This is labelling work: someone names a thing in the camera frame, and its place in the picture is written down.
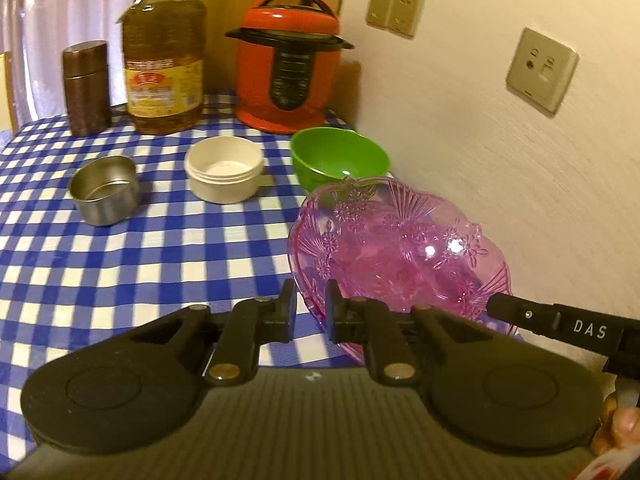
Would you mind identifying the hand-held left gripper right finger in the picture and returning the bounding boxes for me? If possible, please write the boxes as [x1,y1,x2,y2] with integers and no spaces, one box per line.
[325,280,501,387]

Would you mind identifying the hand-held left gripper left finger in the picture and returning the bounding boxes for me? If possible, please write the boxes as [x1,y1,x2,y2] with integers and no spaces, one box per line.
[132,280,297,387]

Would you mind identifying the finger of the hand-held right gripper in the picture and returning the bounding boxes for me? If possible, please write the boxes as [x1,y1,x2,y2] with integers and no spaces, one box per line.
[486,292,624,337]

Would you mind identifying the pink glass plate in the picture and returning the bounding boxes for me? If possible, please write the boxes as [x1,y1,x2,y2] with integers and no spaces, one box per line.
[287,176,520,367]

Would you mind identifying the green plastic bowl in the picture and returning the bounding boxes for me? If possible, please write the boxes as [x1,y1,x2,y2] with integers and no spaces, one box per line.
[290,127,391,196]

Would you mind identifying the white plastic bowl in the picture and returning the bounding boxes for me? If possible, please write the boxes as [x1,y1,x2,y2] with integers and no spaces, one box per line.
[183,136,265,205]

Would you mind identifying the stainless steel bowl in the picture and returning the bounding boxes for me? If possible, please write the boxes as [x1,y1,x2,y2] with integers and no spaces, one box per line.
[68,155,140,227]

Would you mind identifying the person's right hand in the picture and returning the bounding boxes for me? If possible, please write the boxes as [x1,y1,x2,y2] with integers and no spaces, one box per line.
[590,394,640,459]

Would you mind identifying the blue white checkered tablecloth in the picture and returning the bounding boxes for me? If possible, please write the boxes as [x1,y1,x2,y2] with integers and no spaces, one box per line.
[0,91,396,476]

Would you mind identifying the red electric pressure cooker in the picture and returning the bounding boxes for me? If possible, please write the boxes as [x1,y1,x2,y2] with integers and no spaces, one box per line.
[224,0,356,135]

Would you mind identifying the cooking oil bottle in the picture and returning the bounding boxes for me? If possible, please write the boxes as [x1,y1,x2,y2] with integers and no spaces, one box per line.
[116,0,208,136]

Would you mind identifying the brown cylindrical canister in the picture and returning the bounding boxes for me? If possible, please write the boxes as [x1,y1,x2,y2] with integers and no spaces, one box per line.
[61,40,113,137]

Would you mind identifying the white sheer curtain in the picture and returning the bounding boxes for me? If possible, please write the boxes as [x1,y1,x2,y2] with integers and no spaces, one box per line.
[0,0,137,131]

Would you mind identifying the beige wall socket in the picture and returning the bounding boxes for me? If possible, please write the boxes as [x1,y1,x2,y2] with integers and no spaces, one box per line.
[505,26,580,116]

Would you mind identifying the beige double wall switch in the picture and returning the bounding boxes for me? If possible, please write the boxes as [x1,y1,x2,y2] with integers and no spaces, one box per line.
[365,0,426,39]

